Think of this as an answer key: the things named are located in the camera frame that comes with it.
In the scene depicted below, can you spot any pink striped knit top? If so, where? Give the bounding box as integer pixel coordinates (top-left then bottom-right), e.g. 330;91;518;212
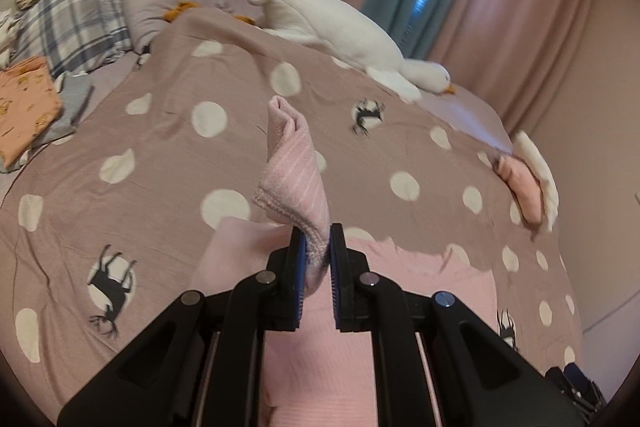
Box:
190;96;497;426

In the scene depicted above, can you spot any folded pink garment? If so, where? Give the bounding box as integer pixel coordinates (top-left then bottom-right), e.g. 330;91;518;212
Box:
494;155;544;227

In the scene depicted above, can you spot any folded white garment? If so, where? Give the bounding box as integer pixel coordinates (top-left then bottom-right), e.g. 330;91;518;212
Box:
512;131;560;233

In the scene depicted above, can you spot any mauve polka dot blanket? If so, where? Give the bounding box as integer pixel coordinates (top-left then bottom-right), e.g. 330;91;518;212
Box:
1;9;582;419

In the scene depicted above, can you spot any grey garment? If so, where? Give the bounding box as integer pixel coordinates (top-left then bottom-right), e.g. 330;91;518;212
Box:
1;72;93;173

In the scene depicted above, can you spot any plaid pillow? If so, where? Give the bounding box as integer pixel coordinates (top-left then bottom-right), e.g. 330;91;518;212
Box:
10;0;132;77

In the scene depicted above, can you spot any white goose plush toy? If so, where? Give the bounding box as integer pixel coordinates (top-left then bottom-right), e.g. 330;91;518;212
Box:
247;0;454;102

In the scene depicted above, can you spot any folded orange garment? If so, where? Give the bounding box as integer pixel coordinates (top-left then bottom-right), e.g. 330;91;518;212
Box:
0;56;63;170

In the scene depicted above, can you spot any lilac pillow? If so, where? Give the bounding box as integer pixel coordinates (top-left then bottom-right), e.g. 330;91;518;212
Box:
122;0;262;54

